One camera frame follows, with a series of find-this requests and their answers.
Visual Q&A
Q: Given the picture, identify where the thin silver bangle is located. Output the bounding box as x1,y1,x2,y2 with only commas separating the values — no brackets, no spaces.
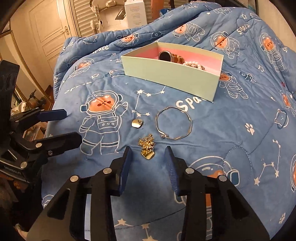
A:
155,106,193,141

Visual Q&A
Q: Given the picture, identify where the pale green jewelry box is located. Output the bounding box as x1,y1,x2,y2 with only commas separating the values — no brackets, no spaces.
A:
121,42,224,102

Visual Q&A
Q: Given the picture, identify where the blue space print quilt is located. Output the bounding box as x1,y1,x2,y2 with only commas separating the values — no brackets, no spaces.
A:
41,1,295,240

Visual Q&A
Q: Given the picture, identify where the white panel door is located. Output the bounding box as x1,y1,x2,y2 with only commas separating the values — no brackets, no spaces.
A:
10,0,78,75

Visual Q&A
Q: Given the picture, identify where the white baby high chair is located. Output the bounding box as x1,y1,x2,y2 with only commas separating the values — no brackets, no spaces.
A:
89,0,127,34

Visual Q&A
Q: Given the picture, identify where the rose gold watch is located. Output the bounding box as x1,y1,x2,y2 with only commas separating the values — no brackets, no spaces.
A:
158,50,185,64

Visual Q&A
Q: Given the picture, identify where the tall white carton box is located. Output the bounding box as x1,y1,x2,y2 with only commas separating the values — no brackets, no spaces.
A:
125,0,147,28

